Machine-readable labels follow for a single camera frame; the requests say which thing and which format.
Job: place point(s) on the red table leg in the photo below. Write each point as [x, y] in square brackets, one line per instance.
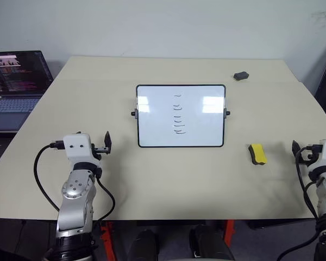
[107, 239]
[228, 229]

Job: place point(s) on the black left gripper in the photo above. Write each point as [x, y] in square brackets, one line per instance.
[99, 150]

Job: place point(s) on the yellow and black eraser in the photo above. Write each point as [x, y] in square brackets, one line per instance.
[258, 153]

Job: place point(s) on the small black-framed whiteboard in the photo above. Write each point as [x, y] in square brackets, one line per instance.
[179, 117]

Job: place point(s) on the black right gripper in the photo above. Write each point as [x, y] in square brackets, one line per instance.
[309, 153]

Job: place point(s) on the open grey laptop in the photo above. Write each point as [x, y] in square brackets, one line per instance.
[13, 89]

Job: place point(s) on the small black block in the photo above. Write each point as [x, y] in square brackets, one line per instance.
[241, 75]

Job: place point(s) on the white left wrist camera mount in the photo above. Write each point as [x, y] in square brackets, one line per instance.
[77, 149]

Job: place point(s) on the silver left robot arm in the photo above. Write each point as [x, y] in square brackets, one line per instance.
[76, 190]

